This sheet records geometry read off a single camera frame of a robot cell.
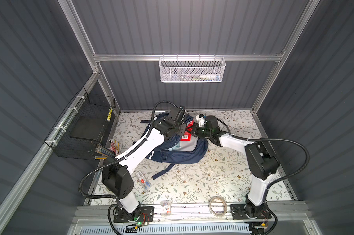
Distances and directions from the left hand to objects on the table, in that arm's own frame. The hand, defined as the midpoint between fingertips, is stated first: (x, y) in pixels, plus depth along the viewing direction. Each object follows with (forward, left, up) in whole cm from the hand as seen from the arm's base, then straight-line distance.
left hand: (181, 125), depth 82 cm
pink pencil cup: (-6, +40, -11) cm, 41 cm away
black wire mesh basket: (-3, +50, +6) cm, 50 cm away
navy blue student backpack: (-7, +5, -15) cm, 18 cm away
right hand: (+2, -4, -8) cm, 9 cm away
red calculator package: (-2, -4, -8) cm, 9 cm away
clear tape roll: (-37, -18, -24) cm, 48 cm away
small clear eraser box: (-37, +10, -21) cm, 44 cm away
